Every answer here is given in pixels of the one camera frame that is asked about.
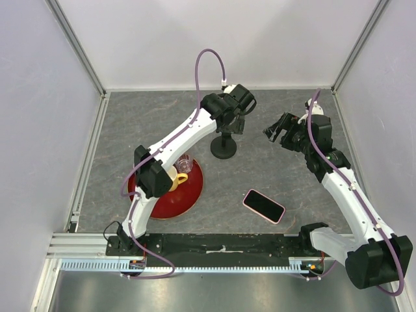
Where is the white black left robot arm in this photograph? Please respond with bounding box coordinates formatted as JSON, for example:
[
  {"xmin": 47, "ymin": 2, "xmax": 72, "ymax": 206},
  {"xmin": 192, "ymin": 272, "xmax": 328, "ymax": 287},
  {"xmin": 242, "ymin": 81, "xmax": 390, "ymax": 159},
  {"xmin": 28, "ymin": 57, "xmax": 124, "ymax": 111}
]
[{"xmin": 117, "ymin": 90, "xmax": 255, "ymax": 255}]

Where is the black phone stand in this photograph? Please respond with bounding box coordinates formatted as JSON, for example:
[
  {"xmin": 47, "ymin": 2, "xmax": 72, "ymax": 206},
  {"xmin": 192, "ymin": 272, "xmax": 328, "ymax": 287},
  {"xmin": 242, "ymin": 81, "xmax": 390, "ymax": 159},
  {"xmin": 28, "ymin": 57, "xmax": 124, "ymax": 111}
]
[{"xmin": 210, "ymin": 126, "xmax": 237, "ymax": 159}]

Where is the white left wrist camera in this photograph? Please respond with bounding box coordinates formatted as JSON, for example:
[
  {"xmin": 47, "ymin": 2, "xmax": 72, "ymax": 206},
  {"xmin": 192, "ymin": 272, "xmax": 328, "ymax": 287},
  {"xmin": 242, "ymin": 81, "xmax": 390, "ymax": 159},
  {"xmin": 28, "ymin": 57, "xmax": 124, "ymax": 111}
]
[{"xmin": 221, "ymin": 84, "xmax": 257, "ymax": 116}]

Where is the red round tray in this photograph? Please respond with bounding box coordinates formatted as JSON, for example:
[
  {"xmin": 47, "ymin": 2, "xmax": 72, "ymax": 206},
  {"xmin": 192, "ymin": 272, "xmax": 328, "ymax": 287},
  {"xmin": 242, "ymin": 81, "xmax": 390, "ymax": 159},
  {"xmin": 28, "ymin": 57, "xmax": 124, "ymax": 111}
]
[{"xmin": 126, "ymin": 159, "xmax": 205, "ymax": 221}]

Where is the aluminium frame rail front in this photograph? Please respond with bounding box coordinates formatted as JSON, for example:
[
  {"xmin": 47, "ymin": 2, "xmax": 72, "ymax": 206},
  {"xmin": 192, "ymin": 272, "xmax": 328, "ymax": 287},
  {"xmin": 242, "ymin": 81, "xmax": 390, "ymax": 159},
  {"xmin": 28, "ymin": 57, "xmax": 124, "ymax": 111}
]
[{"xmin": 45, "ymin": 232, "xmax": 400, "ymax": 260}]

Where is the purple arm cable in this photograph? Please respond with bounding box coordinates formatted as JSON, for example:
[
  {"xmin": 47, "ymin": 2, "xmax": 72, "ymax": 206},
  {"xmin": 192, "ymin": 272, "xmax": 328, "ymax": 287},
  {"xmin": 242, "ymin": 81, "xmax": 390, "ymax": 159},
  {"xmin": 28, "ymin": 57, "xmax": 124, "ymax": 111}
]
[
  {"xmin": 305, "ymin": 87, "xmax": 406, "ymax": 297},
  {"xmin": 120, "ymin": 48, "xmax": 228, "ymax": 280}
]

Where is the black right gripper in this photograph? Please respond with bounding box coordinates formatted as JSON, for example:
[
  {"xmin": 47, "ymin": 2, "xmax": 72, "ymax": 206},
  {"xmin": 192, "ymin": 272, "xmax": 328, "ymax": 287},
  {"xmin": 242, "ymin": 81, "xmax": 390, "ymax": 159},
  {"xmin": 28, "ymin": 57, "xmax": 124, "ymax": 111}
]
[{"xmin": 263, "ymin": 111, "xmax": 314, "ymax": 155}]

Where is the light blue cable duct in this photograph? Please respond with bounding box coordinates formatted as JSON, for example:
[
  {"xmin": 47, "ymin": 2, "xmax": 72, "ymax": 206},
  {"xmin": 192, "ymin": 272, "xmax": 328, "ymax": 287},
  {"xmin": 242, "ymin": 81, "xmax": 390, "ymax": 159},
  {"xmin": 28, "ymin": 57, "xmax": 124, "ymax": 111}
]
[{"xmin": 60, "ymin": 258, "xmax": 312, "ymax": 273}]

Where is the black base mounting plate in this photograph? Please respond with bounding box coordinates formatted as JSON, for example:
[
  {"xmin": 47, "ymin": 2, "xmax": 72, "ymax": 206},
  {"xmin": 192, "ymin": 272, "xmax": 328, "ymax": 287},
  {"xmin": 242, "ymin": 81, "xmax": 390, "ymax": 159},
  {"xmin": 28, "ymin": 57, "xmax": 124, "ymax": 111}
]
[{"xmin": 106, "ymin": 233, "xmax": 322, "ymax": 257}]

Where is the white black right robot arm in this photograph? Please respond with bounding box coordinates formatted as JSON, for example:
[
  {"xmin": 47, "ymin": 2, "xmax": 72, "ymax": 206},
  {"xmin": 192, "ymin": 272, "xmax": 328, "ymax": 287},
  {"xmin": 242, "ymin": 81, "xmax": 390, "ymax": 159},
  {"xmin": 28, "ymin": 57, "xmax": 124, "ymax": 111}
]
[{"xmin": 263, "ymin": 112, "xmax": 413, "ymax": 296}]

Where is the aluminium frame post right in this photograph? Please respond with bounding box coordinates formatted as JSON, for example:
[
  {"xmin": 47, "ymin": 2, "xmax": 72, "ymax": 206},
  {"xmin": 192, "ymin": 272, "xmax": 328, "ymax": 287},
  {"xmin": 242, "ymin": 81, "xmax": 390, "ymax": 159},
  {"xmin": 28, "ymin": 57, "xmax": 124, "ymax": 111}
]
[{"xmin": 331, "ymin": 0, "xmax": 390, "ymax": 95}]

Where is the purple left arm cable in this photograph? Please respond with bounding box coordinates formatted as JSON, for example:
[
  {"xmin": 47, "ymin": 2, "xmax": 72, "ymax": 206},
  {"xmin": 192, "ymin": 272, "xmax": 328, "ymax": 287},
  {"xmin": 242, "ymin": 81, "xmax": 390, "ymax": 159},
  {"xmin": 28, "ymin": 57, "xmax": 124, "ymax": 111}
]
[{"xmin": 120, "ymin": 48, "xmax": 228, "ymax": 280}]

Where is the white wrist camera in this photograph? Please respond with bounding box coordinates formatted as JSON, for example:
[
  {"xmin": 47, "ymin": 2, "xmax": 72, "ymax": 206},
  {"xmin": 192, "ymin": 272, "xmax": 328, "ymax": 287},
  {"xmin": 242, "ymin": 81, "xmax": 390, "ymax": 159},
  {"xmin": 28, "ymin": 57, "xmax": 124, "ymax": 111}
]
[
  {"xmin": 221, "ymin": 84, "xmax": 257, "ymax": 116},
  {"xmin": 302, "ymin": 99, "xmax": 324, "ymax": 120}
]

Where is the aluminium frame post left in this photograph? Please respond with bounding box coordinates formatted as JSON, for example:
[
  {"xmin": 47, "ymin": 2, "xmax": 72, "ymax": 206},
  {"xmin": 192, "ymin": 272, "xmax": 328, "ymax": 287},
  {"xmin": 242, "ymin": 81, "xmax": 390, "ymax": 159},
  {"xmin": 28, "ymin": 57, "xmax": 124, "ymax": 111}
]
[{"xmin": 45, "ymin": 0, "xmax": 107, "ymax": 97}]

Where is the aluminium frame post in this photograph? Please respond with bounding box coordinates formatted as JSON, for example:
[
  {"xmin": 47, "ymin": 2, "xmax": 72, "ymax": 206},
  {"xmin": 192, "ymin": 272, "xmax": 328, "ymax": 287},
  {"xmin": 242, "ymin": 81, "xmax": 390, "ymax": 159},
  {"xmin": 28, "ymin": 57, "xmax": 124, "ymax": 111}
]
[
  {"xmin": 45, "ymin": 0, "xmax": 107, "ymax": 97},
  {"xmin": 331, "ymin": 0, "xmax": 390, "ymax": 95}
]

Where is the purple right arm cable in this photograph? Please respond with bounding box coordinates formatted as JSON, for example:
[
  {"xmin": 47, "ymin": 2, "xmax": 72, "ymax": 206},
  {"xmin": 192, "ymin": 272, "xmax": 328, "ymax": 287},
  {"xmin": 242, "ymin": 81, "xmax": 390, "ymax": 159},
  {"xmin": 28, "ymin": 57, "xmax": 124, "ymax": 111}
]
[{"xmin": 305, "ymin": 87, "xmax": 406, "ymax": 297}]

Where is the clear drinking glass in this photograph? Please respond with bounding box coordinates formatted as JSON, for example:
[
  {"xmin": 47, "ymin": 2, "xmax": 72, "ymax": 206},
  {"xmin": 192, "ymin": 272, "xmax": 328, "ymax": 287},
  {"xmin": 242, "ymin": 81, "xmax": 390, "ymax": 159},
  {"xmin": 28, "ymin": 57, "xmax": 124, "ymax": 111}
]
[{"xmin": 175, "ymin": 153, "xmax": 193, "ymax": 174}]

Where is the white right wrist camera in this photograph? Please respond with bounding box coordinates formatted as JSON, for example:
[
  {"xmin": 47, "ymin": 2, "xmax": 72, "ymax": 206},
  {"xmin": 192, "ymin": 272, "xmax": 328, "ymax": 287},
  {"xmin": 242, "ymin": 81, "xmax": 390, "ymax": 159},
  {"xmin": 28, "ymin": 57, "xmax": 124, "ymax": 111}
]
[{"xmin": 302, "ymin": 99, "xmax": 324, "ymax": 120}]

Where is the yellow mug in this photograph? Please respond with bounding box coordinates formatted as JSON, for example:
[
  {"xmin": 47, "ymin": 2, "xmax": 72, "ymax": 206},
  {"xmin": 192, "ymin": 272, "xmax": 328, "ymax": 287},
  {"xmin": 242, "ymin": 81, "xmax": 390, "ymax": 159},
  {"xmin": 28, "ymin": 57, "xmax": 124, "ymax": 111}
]
[{"xmin": 167, "ymin": 166, "xmax": 188, "ymax": 192}]

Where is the phone with pink case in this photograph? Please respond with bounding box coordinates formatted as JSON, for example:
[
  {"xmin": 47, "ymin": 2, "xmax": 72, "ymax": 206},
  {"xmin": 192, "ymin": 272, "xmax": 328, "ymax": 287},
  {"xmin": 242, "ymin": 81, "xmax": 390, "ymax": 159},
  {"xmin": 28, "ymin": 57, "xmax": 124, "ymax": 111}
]
[{"xmin": 242, "ymin": 189, "xmax": 285, "ymax": 224}]

